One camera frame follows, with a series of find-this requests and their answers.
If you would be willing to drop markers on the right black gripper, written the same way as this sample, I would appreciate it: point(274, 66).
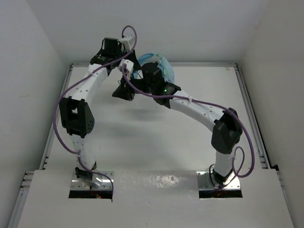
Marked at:
point(124, 91)

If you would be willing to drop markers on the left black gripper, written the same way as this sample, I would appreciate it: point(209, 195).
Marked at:
point(131, 56)

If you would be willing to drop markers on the light blue headphones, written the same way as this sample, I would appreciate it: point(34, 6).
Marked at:
point(164, 66)

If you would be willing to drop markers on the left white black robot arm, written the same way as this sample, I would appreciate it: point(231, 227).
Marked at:
point(75, 113)

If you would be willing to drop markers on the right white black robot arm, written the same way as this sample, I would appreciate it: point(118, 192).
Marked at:
point(226, 131)

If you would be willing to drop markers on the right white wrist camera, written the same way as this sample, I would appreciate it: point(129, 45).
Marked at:
point(126, 68)

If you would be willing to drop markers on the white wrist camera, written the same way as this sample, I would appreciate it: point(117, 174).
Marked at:
point(126, 68)
point(127, 42)

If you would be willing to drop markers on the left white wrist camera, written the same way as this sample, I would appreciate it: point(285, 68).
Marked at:
point(127, 42)

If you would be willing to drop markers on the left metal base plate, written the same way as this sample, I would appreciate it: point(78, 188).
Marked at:
point(97, 182)

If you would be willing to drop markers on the metal base plate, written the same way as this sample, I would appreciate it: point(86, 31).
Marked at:
point(97, 182)
point(207, 182)

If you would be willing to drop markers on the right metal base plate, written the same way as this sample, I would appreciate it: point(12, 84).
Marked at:
point(207, 182)

